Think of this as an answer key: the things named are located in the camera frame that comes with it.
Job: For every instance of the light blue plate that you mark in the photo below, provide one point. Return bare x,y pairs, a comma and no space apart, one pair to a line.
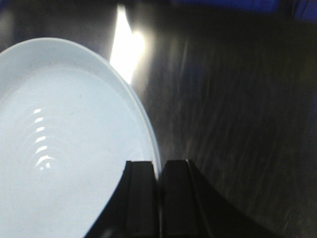
68,125

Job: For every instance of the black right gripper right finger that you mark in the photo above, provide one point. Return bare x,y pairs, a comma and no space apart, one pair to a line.
192,208

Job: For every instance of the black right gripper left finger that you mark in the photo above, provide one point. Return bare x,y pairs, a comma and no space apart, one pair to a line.
132,211

